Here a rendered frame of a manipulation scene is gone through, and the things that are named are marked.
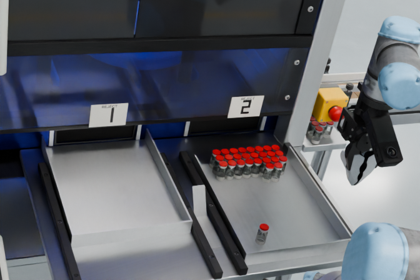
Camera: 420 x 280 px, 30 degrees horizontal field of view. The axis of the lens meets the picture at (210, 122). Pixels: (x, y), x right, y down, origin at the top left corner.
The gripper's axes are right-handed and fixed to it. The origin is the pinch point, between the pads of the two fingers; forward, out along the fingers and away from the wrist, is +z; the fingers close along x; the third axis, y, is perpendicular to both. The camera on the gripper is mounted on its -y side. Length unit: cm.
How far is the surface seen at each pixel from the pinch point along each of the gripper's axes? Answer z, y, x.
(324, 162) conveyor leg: 40, 54, -31
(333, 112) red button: 9.0, 36.4, -15.7
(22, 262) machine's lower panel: 50, 38, 59
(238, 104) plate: 6.7, 38.6, 9.9
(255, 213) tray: 21.3, 16.1, 11.1
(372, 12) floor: 110, 278, -195
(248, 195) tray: 21.3, 22.2, 10.6
